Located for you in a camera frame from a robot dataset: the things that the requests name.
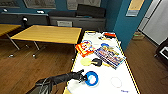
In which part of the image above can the blue bowl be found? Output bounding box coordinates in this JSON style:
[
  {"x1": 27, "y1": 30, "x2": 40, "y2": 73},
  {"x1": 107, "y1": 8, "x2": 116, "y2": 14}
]
[{"x1": 83, "y1": 70, "x2": 100, "y2": 88}]

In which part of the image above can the yellow round pusher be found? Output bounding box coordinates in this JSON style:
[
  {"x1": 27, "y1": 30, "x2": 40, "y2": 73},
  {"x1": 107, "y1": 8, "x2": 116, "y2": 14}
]
[{"x1": 80, "y1": 58, "x2": 93, "y2": 67}]

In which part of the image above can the orange toy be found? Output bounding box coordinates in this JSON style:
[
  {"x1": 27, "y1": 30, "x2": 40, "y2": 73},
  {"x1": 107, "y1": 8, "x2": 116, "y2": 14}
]
[{"x1": 75, "y1": 39, "x2": 95, "y2": 58}]

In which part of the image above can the yellow air hockey table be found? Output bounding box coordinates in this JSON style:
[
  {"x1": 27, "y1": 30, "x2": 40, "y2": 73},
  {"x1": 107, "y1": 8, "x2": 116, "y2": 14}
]
[{"x1": 62, "y1": 30, "x2": 141, "y2": 94}]

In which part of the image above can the colourful toy pile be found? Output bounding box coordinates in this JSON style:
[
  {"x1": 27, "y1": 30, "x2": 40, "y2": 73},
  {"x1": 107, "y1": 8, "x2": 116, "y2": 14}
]
[{"x1": 94, "y1": 44, "x2": 127, "y2": 70}]

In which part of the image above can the red toy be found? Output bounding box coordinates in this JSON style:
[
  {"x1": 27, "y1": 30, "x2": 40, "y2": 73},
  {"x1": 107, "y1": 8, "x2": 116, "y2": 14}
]
[{"x1": 103, "y1": 32, "x2": 117, "y2": 39}]

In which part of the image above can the low wooden table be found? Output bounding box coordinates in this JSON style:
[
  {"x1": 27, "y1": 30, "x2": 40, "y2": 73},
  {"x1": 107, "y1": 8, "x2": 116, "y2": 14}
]
[
  {"x1": 10, "y1": 25, "x2": 83, "y2": 60},
  {"x1": 0, "y1": 23, "x2": 23, "y2": 52}
]

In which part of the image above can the woven basket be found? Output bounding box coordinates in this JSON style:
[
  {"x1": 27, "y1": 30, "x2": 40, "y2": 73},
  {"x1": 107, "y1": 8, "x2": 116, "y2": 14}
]
[{"x1": 132, "y1": 30, "x2": 146, "y2": 42}]

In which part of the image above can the small black device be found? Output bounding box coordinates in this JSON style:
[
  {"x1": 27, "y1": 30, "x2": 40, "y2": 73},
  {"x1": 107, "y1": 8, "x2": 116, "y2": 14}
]
[{"x1": 22, "y1": 17, "x2": 30, "y2": 30}]

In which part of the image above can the dark grey bench sofa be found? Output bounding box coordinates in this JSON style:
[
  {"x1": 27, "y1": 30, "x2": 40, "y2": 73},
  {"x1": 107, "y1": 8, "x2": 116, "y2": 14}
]
[{"x1": 0, "y1": 12, "x2": 50, "y2": 27}]

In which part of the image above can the framed yellow wall notice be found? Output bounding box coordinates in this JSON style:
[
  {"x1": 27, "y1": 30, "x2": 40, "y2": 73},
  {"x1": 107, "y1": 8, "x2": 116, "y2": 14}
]
[{"x1": 125, "y1": 0, "x2": 146, "y2": 18}]

